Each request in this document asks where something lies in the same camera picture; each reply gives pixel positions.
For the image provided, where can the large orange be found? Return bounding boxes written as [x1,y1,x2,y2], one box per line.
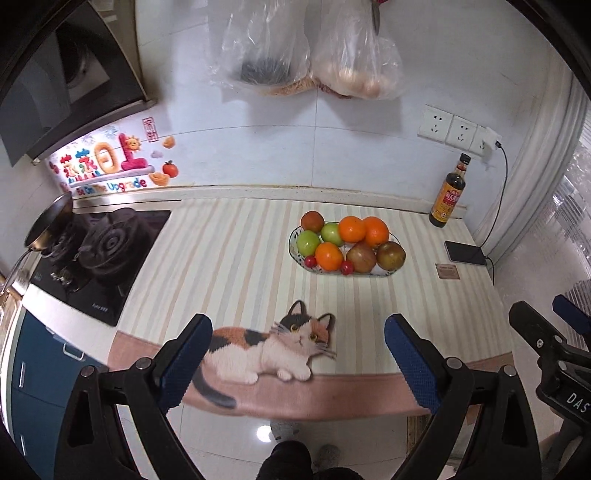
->
[363,216,390,248]

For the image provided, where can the red cherry tomato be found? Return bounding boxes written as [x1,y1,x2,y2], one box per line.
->
[304,255,318,268]
[341,260,355,276]

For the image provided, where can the blue cabinet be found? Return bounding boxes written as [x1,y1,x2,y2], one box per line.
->
[10,312,107,479]

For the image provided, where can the black smartphone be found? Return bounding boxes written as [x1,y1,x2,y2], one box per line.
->
[444,241,487,266]

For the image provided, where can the red-green apple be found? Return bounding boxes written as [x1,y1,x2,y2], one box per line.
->
[377,241,406,271]

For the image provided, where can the soy sauce bottle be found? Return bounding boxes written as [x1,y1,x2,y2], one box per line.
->
[429,153,472,228]

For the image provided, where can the gas stove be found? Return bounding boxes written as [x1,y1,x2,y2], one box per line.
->
[31,207,170,326]

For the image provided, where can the white charger plug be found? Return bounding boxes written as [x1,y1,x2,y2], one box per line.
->
[482,127,502,150]

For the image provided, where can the reddish apple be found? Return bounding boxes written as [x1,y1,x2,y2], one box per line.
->
[346,242,377,274]

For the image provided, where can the striped cat table mat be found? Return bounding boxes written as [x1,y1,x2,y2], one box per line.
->
[107,199,513,420]

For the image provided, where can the orange fruit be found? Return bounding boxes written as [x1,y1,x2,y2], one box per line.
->
[315,242,344,272]
[339,216,367,244]

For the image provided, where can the frying pan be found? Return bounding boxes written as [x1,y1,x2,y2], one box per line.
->
[1,192,74,295]

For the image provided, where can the green apple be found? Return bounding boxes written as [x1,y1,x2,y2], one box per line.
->
[321,222,344,247]
[295,230,322,257]

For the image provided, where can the brown kiwi-like fruit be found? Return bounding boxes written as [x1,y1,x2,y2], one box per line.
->
[301,211,325,234]

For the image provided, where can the floral fruit plate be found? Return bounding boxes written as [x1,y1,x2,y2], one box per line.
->
[287,226,406,277]

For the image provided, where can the plastic bag with eggs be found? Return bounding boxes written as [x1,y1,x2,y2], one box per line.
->
[311,1,404,101]

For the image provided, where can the range hood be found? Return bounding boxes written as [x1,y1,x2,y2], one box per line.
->
[1,1,154,165]

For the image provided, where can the plastic bag dark contents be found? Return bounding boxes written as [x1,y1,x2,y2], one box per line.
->
[211,1,315,97]

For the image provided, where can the black charging cable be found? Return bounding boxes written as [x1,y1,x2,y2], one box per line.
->
[476,140,510,285]

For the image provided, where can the wall socket panel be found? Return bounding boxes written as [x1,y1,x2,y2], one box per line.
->
[418,105,489,156]

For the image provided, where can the colourful wall sticker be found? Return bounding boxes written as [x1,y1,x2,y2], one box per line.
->
[44,115,180,198]

